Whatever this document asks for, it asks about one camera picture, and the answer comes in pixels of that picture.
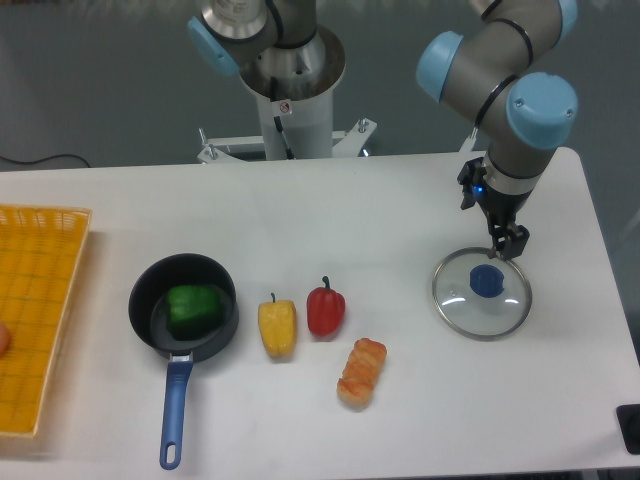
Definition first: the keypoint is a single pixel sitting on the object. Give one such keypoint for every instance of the yellow woven basket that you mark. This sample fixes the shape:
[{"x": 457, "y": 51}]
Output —
[{"x": 41, "y": 250}]

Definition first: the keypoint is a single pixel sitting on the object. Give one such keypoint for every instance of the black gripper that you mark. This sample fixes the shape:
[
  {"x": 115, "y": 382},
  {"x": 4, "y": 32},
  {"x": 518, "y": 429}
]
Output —
[{"x": 500, "y": 210}]

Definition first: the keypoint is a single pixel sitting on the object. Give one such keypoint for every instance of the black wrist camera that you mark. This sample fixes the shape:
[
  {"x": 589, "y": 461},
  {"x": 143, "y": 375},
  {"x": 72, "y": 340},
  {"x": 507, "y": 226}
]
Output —
[{"x": 472, "y": 183}]

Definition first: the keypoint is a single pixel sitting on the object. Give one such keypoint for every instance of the glass pot lid blue knob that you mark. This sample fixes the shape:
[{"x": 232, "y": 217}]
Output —
[{"x": 480, "y": 297}]

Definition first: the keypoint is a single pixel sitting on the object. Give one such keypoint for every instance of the green bell pepper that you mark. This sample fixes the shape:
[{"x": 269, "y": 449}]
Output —
[{"x": 194, "y": 310}]

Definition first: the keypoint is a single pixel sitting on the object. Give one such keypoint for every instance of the red bell pepper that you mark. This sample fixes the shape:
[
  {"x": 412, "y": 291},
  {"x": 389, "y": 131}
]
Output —
[{"x": 325, "y": 310}]

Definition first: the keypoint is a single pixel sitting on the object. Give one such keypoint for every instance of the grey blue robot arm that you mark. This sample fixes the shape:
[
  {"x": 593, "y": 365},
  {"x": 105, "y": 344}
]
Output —
[{"x": 487, "y": 79}]

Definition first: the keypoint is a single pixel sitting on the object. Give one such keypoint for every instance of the yellow bell pepper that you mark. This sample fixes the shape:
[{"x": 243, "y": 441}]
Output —
[{"x": 277, "y": 322}]

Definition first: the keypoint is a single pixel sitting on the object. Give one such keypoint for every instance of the orange toy shrimp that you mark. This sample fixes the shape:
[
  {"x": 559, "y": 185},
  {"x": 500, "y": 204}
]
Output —
[{"x": 361, "y": 373}]

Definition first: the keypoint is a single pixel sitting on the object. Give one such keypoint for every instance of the black device at table edge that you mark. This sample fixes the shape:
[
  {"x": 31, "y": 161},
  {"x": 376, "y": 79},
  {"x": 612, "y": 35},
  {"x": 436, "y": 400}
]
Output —
[{"x": 629, "y": 421}]

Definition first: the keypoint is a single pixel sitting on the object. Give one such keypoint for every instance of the dark saucepan blue handle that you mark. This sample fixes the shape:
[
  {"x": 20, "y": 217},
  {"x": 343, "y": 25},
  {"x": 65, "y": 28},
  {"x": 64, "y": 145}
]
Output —
[{"x": 148, "y": 314}]

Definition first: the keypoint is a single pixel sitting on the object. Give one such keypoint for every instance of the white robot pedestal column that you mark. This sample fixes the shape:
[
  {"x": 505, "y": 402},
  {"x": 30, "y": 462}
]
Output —
[{"x": 293, "y": 90}]

